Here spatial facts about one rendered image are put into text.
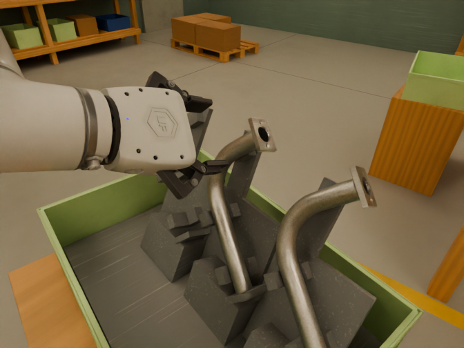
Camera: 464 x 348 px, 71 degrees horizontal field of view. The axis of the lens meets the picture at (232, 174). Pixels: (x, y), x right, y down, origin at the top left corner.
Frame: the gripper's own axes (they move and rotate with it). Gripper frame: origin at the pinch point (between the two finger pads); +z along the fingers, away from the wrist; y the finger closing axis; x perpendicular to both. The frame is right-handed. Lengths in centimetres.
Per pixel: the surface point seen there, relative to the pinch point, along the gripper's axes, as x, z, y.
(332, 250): 1.8, 24.8, -21.4
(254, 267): 9.4, 11.5, -20.4
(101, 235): 46.2, 1.2, -6.2
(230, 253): 10.3, 7.8, -16.9
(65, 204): 42.3, -6.7, 1.4
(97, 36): 374, 179, 324
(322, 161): 98, 206, 27
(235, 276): 10.4, 7.6, -20.8
